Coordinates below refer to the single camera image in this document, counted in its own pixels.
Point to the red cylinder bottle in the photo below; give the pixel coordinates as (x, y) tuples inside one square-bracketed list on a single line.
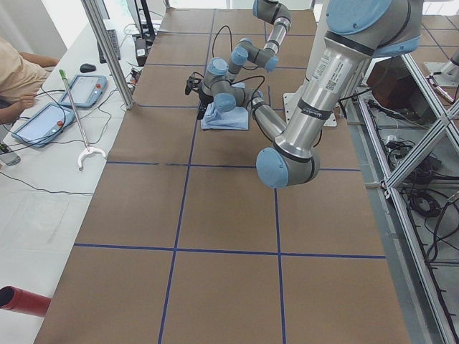
[(23, 301)]

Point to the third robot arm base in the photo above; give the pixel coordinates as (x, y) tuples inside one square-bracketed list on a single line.
[(443, 78)]

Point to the teach pendant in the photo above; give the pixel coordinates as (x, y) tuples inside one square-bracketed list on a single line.
[(44, 126), (86, 89)]

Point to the light blue t-shirt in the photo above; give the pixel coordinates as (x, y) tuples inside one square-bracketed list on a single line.
[(223, 113)]

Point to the upper teach pendant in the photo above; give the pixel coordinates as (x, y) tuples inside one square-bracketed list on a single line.
[(86, 89)]

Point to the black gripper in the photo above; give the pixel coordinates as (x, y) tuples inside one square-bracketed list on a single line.
[(204, 98)]

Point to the black keyboard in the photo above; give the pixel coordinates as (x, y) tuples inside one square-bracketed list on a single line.
[(113, 39)]

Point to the brown paper table cover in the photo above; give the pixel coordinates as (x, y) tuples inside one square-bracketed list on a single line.
[(182, 242)]

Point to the aluminium frame rack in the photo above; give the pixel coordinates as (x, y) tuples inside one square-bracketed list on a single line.
[(411, 141)]

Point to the aluminium frame post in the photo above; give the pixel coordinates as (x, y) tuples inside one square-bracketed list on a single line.
[(95, 19)]

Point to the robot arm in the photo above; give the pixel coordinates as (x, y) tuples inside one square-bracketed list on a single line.
[(356, 31), (266, 57)]

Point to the reacher grabber tool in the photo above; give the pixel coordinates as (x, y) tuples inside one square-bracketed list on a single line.
[(88, 150)]

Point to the black computer mouse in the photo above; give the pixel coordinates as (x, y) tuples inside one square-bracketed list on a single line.
[(86, 68)]

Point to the person in beige shirt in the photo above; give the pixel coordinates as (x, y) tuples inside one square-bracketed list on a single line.
[(22, 75)]

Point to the lower teach pendant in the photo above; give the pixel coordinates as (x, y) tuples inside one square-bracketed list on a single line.
[(44, 126)]

